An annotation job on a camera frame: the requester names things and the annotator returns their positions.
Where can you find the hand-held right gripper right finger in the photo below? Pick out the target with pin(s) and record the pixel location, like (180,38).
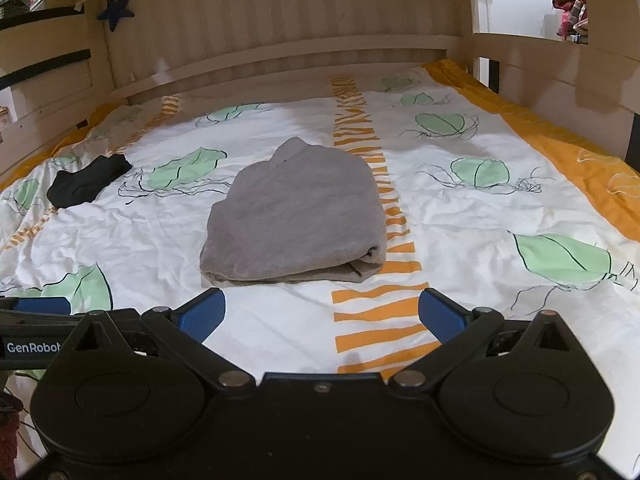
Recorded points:
(442,316)

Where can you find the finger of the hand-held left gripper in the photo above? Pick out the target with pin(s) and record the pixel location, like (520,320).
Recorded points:
(40,305)

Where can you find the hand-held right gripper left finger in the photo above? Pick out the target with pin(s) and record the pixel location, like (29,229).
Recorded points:
(201,316)

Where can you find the grey knit hoodie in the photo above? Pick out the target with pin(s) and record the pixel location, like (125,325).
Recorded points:
(300,220)

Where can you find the pile of colourful clothes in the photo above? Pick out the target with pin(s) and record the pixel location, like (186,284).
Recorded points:
(571,12)

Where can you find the red fuzzy cloth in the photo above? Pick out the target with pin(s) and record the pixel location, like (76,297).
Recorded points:
(9,435)

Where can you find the white leaf-print duvet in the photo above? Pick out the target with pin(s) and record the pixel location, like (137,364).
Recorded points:
(490,220)

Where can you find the black cloth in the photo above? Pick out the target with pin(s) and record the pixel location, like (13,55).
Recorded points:
(85,182)

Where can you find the blue star ornament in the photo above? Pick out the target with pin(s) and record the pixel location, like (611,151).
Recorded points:
(116,10)

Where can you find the wooden bed frame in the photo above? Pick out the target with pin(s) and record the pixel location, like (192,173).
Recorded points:
(280,15)

